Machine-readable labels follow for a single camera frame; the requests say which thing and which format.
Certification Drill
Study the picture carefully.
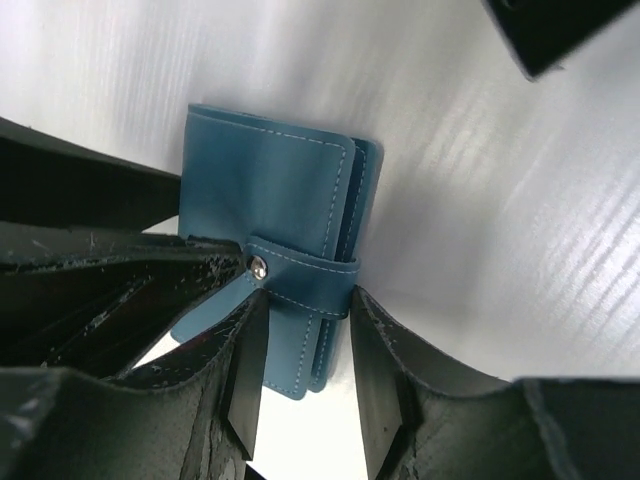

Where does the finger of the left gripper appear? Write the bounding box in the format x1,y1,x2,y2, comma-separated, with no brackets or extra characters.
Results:
1,222,244,378
1,118,181,232

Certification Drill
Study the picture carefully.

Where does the black card tray box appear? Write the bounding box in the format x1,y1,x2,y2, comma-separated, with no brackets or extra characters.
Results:
483,0,639,80

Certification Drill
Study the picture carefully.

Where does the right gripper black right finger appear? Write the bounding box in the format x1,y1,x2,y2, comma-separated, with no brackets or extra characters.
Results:
350,288,639,479

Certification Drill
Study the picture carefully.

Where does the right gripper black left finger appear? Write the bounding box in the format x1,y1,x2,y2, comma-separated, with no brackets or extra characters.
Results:
1,290,269,479

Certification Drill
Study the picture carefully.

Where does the blue leather card holder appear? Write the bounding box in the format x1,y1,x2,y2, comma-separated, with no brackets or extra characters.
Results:
171,104,383,400

